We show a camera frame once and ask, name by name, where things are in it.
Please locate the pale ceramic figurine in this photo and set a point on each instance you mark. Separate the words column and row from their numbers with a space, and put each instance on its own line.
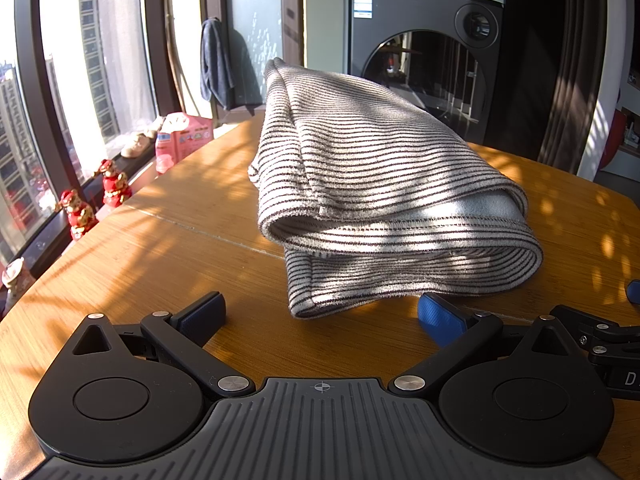
column 12, row 280

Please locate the pink plastic packet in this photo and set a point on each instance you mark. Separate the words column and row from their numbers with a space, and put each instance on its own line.
column 182, row 140

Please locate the grey striped garment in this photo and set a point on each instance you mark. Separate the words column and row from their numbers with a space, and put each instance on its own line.
column 370, row 170

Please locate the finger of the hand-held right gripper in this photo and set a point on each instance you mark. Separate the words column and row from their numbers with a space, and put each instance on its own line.
column 634, row 291
column 595, row 335

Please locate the grey front-load washing machine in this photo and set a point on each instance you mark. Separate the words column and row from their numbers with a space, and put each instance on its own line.
column 425, row 15

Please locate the red ornament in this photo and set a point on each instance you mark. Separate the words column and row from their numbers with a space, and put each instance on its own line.
column 614, row 137

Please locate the dark window frame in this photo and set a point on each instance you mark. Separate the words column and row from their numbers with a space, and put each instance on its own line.
column 30, row 60

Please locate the white television cabinet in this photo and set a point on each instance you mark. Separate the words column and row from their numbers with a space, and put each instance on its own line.
column 631, row 130

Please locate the red doll figurine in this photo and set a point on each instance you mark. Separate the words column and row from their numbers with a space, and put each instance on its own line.
column 115, row 184
column 77, row 214

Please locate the beige slippers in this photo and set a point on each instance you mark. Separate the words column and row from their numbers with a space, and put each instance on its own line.
column 137, row 142

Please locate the dark brown curtain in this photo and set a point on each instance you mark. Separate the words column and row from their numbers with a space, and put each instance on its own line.
column 570, row 60

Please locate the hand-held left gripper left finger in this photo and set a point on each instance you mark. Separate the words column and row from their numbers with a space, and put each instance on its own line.
column 202, row 312

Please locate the hanging blue towel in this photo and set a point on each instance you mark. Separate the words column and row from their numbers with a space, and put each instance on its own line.
column 217, row 65

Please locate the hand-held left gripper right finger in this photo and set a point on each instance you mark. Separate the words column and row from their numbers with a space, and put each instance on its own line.
column 440, row 317

